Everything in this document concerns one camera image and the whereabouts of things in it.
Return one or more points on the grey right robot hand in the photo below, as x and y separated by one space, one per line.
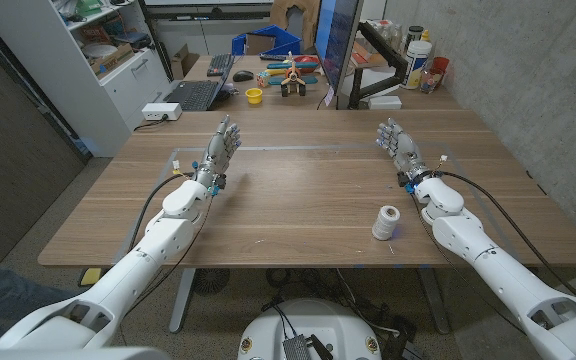
405 150

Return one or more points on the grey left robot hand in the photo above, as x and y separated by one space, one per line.
218 152

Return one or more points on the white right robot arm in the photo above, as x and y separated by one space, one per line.
468 235

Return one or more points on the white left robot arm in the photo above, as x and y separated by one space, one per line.
168 240

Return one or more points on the small white box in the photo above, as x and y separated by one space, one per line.
384 102

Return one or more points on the black laptop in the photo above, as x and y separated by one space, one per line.
193 95

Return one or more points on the small yellow cup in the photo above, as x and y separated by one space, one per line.
254 96

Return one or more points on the white power strip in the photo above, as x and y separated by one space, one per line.
160 111

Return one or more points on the clear glass jar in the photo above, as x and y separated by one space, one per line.
430 81

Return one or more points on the black computer mouse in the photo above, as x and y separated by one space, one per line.
243 76

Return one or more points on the white labelled canister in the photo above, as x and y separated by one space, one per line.
415 65

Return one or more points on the colourful toy cube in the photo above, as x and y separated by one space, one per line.
263 79

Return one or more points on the black keyboard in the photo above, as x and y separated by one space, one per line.
220 65

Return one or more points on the red cup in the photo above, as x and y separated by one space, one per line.
440 64

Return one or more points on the open brown cardboard box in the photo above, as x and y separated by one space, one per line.
183 62

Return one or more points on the flat brown cardboard box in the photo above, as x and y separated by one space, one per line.
365 55

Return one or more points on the wooden toy airplane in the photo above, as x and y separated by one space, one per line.
293 77

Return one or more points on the yellow bottle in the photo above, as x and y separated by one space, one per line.
425 36

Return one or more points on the dark-lidded jar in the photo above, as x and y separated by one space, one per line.
414 34

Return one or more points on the black round fan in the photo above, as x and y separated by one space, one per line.
211 281

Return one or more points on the blue plastic bin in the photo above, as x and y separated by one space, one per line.
283 40

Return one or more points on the large flat monitor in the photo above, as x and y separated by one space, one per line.
335 35

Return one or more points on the printed cardboard box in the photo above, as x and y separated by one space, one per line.
115 60

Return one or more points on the grey metal table leg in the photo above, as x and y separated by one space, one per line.
433 300
182 300

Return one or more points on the white bowl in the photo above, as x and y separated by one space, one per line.
99 50

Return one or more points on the white shelf cabinet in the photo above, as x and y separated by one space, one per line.
68 95

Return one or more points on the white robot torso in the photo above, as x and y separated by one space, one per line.
313 320

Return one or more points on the green box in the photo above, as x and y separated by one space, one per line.
88 7

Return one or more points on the person's leg in jeans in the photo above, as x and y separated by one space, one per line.
3 295

